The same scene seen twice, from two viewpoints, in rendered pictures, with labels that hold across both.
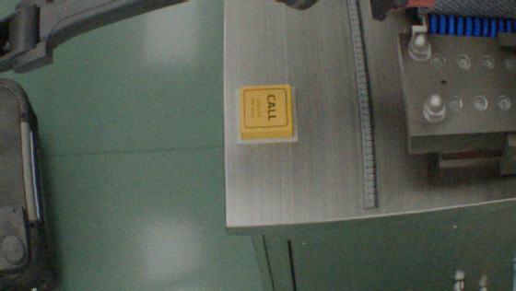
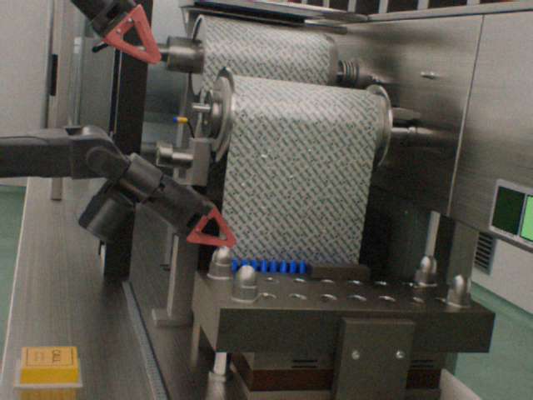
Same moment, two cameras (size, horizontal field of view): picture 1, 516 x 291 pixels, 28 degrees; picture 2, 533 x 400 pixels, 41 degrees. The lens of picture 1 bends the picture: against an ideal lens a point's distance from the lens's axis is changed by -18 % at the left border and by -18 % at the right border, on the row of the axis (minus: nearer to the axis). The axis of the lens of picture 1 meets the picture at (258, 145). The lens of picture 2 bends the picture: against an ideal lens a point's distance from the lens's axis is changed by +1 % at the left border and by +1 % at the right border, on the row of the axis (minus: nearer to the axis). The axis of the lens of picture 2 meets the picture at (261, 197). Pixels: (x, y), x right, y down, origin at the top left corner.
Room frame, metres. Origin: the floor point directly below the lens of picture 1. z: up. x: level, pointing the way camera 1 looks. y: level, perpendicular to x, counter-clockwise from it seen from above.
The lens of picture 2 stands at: (-0.18, 0.13, 1.33)
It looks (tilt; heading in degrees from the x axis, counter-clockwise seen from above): 10 degrees down; 335
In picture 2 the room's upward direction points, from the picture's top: 7 degrees clockwise
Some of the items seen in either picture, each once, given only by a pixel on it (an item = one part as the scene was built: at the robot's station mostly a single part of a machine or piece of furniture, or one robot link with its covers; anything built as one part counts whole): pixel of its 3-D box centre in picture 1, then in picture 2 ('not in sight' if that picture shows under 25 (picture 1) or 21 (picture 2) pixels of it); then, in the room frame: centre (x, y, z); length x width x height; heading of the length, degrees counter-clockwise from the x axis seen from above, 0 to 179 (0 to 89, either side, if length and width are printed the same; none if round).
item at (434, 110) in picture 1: (435, 104); (246, 282); (0.63, -0.24, 1.05); 0.04 x 0.04 x 0.04
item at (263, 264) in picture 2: (487, 28); (294, 272); (0.76, -0.38, 1.03); 0.21 x 0.04 x 0.03; 83
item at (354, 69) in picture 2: not in sight; (340, 74); (1.07, -0.59, 1.33); 0.07 x 0.07 x 0.07; 83
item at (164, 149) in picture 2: not in sight; (163, 153); (0.90, -0.20, 1.18); 0.04 x 0.02 x 0.04; 173
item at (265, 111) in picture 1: (265, 111); (49, 365); (0.73, -0.02, 0.91); 0.07 x 0.07 x 0.02; 83
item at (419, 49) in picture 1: (419, 43); (221, 261); (0.73, -0.25, 1.05); 0.04 x 0.04 x 0.04
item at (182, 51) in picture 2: not in sight; (183, 55); (1.11, -0.28, 1.33); 0.06 x 0.06 x 0.06; 83
